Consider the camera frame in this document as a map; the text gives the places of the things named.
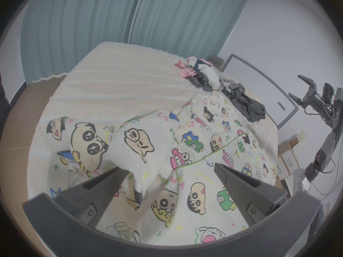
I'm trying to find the pile of clothes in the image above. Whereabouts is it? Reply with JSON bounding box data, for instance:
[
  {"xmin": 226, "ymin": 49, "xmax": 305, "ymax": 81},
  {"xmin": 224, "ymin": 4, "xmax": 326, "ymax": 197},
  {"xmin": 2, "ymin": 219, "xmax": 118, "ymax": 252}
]
[{"xmin": 174, "ymin": 56, "xmax": 228, "ymax": 92}]

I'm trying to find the grey and white garment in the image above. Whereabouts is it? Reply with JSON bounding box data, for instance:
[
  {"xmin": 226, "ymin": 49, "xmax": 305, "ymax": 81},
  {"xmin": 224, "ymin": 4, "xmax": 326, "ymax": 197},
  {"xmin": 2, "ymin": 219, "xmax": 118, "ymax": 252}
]
[{"xmin": 218, "ymin": 74, "xmax": 243, "ymax": 92}]

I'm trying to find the brown cardboard box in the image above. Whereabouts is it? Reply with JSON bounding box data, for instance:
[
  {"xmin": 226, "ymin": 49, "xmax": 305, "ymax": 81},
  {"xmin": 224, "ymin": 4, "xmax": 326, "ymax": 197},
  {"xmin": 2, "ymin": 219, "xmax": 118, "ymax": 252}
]
[{"xmin": 278, "ymin": 138, "xmax": 299, "ymax": 157}]

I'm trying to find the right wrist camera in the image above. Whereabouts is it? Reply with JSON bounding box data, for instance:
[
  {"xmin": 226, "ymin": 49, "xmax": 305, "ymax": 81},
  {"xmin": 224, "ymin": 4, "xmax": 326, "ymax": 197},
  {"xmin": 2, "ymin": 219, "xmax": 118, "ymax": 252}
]
[{"xmin": 322, "ymin": 83, "xmax": 335, "ymax": 98}]

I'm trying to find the black garment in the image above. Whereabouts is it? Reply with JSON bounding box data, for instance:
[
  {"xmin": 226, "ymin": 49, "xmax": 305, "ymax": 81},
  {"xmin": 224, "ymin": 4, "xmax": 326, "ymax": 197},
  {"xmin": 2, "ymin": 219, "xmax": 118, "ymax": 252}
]
[{"xmin": 222, "ymin": 83, "xmax": 266, "ymax": 122}]

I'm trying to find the white cardboard box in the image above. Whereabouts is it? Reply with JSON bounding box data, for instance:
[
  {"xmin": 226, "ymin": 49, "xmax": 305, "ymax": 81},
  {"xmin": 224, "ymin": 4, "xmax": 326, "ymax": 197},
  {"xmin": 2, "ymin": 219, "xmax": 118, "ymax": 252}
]
[{"xmin": 276, "ymin": 152, "xmax": 298, "ymax": 181}]

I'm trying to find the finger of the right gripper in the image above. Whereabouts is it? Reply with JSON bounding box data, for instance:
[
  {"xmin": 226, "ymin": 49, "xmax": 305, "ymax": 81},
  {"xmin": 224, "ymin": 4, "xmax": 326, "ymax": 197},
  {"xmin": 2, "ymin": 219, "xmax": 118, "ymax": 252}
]
[
  {"xmin": 289, "ymin": 93, "xmax": 306, "ymax": 107},
  {"xmin": 297, "ymin": 75, "xmax": 318, "ymax": 91}
]

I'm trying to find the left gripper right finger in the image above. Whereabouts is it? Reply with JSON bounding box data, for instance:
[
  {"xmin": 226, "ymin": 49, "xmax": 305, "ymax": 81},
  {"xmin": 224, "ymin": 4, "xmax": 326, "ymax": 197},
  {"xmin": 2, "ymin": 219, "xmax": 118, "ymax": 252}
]
[{"xmin": 214, "ymin": 163, "xmax": 288, "ymax": 227}]

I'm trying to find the bed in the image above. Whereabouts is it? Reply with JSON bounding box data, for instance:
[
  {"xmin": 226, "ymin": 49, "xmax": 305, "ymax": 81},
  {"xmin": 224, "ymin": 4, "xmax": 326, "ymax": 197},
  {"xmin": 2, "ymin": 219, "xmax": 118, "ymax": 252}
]
[{"xmin": 28, "ymin": 41, "xmax": 299, "ymax": 246}]

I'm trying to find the white printed pyjama top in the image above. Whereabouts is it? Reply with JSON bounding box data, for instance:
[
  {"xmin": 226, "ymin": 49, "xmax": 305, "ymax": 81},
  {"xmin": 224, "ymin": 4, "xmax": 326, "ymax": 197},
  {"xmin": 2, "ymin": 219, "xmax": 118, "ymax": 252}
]
[{"xmin": 38, "ymin": 94, "xmax": 278, "ymax": 244}]

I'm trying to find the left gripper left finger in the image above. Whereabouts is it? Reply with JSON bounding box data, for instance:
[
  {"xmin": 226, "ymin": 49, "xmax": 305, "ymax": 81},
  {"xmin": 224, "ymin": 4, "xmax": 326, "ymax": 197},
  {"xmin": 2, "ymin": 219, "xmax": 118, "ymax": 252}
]
[{"xmin": 55, "ymin": 167, "xmax": 131, "ymax": 228}]

